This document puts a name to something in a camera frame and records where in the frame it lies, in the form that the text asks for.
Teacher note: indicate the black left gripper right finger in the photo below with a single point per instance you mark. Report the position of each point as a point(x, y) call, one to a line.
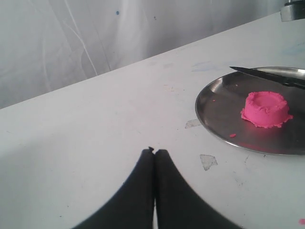
point(177, 204)

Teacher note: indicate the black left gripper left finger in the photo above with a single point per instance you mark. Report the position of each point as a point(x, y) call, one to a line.
point(132, 206)

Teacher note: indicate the pink play dough lump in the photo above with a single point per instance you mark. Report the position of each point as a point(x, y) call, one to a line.
point(266, 109)

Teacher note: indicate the black knife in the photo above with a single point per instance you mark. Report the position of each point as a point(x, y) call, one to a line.
point(283, 80)

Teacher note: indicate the round steel plate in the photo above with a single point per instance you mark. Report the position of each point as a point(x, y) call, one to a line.
point(218, 107)

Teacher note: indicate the pink dough crumb on table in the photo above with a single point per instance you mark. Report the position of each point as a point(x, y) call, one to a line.
point(302, 221)

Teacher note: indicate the white backdrop curtain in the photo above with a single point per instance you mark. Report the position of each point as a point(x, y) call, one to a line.
point(99, 54)

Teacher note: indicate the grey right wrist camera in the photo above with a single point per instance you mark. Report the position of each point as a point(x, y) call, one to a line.
point(293, 10)

